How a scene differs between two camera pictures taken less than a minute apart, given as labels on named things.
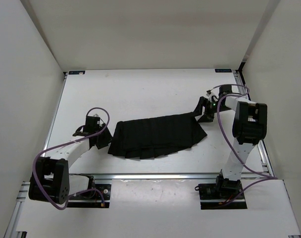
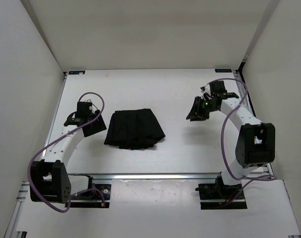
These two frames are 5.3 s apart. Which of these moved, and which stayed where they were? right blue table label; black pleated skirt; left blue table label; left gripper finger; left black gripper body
Moved: left black gripper body; left gripper finger; black pleated skirt
Stayed: right blue table label; left blue table label
